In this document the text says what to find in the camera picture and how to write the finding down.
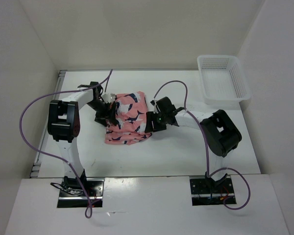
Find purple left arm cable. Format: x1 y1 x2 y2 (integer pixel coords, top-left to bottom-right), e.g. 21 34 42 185
19 69 113 218

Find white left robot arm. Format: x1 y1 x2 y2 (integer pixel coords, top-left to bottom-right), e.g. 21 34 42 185
47 82 117 196

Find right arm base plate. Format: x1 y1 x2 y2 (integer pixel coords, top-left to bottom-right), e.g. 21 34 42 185
190 176 237 206

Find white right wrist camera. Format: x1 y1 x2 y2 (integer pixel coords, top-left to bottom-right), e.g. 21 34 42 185
150 99 159 113

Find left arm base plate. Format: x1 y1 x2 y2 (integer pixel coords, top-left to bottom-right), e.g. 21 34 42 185
57 178 104 209

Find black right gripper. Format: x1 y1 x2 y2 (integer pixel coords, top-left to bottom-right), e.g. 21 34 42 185
145 110 168 133

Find white plastic mesh basket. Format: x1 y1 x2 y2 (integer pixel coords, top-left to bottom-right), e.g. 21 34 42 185
197 55 251 105

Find pink shark print shorts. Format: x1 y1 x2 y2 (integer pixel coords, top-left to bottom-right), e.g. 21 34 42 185
105 91 152 145

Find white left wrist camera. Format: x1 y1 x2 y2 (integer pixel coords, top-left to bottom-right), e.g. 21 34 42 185
102 93 116 103

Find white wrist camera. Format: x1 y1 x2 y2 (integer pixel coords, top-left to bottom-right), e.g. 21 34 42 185
150 99 159 113
102 93 116 103

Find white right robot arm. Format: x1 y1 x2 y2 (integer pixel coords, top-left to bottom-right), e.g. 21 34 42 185
145 97 242 158

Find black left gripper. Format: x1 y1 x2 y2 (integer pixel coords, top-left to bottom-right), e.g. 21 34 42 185
86 99 117 127

